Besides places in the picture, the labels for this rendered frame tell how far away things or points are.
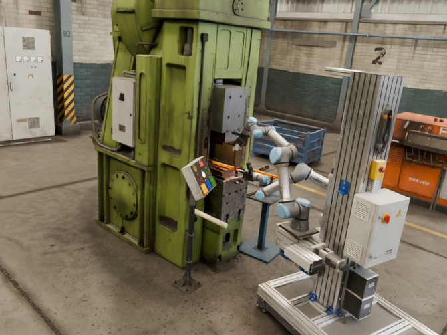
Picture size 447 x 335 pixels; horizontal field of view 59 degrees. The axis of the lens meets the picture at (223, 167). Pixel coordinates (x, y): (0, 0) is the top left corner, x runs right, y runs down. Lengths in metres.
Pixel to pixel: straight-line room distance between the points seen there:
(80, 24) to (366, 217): 7.71
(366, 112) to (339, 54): 8.89
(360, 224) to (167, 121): 1.95
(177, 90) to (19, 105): 5.01
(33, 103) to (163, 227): 4.94
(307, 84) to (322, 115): 1.04
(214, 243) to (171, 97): 1.48
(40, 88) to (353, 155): 6.58
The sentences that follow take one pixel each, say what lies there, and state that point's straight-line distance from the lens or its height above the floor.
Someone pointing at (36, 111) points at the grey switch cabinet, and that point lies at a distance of 8.37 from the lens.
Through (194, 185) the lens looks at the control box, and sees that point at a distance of 3.12.
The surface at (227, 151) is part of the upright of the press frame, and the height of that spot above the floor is 1.08.
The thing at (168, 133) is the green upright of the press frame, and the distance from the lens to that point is 3.76.
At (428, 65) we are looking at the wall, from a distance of 10.78.
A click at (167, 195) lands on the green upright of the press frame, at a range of 3.93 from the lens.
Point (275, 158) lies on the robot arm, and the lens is 2.96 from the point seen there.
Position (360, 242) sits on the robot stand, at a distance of 2.89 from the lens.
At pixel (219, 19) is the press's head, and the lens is 3.48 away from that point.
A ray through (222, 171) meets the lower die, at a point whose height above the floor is 0.98.
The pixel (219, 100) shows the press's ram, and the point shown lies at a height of 1.65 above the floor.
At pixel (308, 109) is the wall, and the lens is 12.12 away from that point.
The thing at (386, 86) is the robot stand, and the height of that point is 1.96.
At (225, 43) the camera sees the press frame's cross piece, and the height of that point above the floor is 2.14.
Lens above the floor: 2.14
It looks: 18 degrees down
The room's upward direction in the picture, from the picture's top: 5 degrees clockwise
